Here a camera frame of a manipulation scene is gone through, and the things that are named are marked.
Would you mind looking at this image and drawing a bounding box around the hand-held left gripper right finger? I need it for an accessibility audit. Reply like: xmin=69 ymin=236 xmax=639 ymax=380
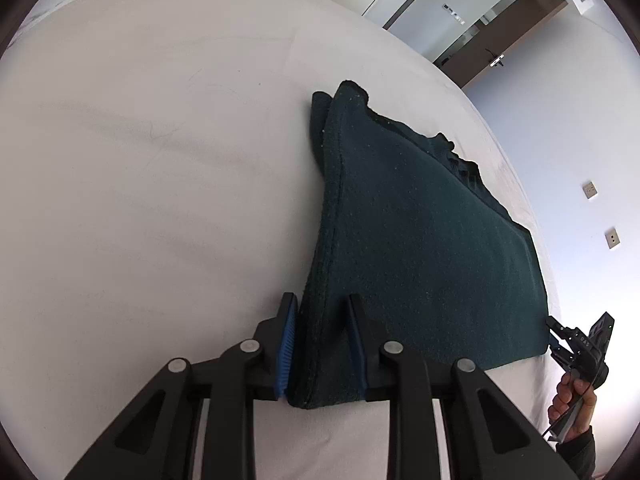
xmin=345 ymin=293 xmax=576 ymax=480

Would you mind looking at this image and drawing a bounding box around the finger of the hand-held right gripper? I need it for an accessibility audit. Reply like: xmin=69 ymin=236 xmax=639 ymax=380
xmin=549 ymin=342 xmax=577 ymax=370
xmin=545 ymin=315 xmax=577 ymax=345

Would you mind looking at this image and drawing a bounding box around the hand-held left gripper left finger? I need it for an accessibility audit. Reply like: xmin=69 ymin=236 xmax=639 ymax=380
xmin=64 ymin=292 xmax=301 ymax=480

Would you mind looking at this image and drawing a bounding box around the dark green sweater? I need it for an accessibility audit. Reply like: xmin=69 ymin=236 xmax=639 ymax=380
xmin=287 ymin=79 xmax=552 ymax=410

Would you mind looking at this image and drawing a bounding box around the person's right forearm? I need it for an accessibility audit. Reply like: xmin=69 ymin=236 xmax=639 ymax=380
xmin=554 ymin=424 xmax=600 ymax=480

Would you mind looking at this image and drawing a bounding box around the person's right hand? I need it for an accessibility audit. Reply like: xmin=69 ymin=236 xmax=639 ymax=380
xmin=547 ymin=372 xmax=599 ymax=442

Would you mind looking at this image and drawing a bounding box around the bed with white sheet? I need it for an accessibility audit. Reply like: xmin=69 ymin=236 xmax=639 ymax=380
xmin=0 ymin=0 xmax=591 ymax=480

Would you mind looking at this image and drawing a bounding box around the brown wooden door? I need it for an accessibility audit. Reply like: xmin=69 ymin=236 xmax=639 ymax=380
xmin=434 ymin=0 xmax=569 ymax=89

